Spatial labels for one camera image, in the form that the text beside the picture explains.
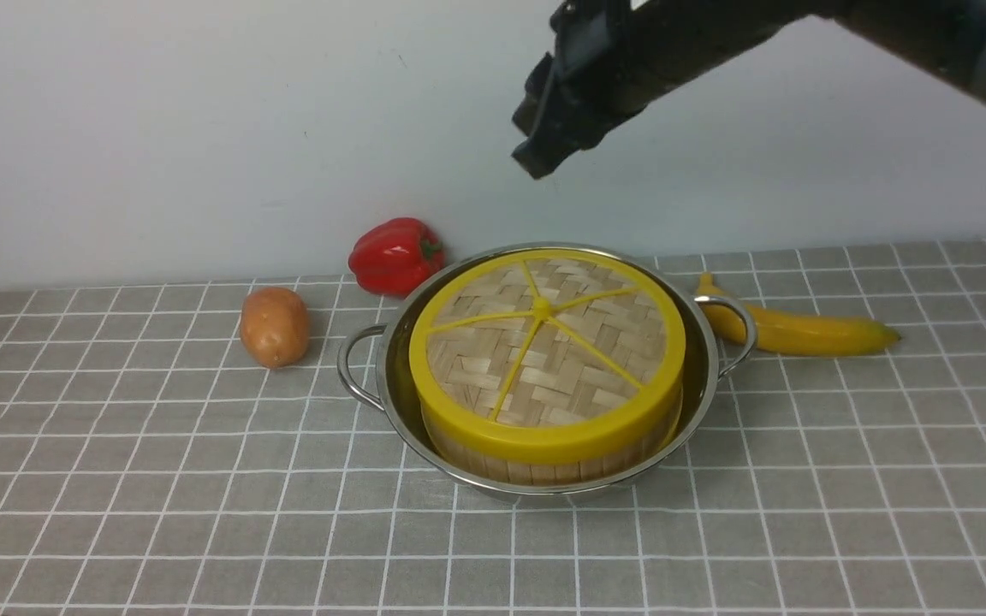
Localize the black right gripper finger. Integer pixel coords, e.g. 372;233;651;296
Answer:
510;120;605;180

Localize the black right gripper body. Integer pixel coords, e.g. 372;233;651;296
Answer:
515;1;811;135

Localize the woven bamboo steamer lid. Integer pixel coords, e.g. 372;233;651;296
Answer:
408;248;687;476

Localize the bamboo steamer basket yellow rim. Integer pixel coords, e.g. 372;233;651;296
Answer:
425;391;682;486

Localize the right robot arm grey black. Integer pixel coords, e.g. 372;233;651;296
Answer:
512;1;986;179

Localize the stainless steel pot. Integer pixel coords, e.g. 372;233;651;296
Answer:
337;243;758;502

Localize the red bell pepper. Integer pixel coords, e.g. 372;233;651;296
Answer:
347;217;446;298

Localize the yellow banana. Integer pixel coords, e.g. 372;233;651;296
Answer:
696;270;901;358

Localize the brown potato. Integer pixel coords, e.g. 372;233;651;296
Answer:
239;286;312;370

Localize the grey checked tablecloth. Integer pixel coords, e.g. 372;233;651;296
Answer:
0;240;986;615

